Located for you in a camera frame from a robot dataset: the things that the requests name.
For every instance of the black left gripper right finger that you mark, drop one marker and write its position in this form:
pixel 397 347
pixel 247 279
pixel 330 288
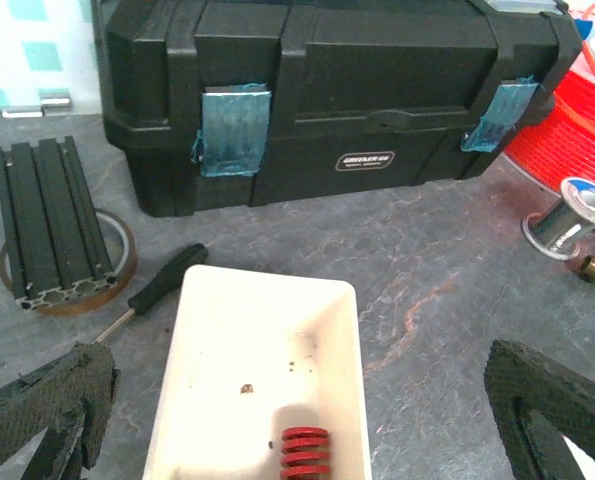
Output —
pixel 539 405

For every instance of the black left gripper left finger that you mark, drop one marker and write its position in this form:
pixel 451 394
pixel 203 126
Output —
pixel 69 400

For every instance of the white plastic parts bin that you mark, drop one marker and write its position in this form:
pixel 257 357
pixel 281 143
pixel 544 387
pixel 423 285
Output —
pixel 251 355

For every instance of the orange pneumatic tubing reel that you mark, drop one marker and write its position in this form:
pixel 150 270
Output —
pixel 563 145

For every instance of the black plastic toolbox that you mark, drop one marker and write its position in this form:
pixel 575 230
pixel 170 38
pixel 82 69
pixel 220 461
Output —
pixel 226 103

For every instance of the solder wire spool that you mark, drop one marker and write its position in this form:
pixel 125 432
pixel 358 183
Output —
pixel 557 232

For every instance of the black screwdriver handle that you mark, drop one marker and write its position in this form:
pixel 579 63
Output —
pixel 168 279

